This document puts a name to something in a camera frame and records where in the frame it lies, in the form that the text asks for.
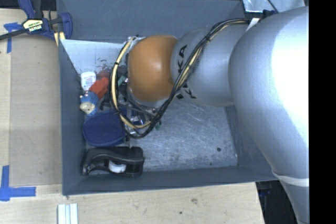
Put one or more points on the blue and cream toy figure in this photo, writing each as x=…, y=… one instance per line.
x=89, y=102

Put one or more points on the small white plastic bottle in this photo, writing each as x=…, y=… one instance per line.
x=88, y=80

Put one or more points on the orange-red flat block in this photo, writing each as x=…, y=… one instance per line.
x=100, y=87

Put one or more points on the pale wood flat board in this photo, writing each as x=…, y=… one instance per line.
x=34, y=112

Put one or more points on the black clamp with white roller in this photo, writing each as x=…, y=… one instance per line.
x=123, y=157

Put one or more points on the dark blue oval brush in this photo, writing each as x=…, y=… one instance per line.
x=103, y=128

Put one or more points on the grey metal bin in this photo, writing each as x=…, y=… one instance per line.
x=189, y=136

